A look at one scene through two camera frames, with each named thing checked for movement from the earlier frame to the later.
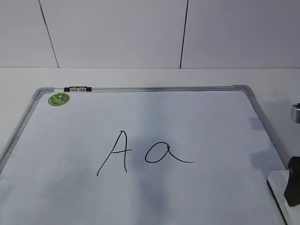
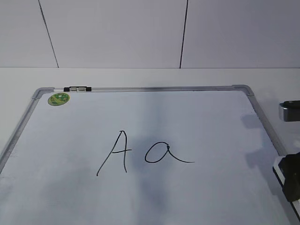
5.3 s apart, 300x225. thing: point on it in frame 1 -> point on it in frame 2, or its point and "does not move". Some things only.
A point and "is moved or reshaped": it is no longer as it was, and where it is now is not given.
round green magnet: (58, 99) does not move
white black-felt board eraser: (277, 181) is moved or reshaped
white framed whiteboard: (140, 155) does not move
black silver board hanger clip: (78, 88) does not move
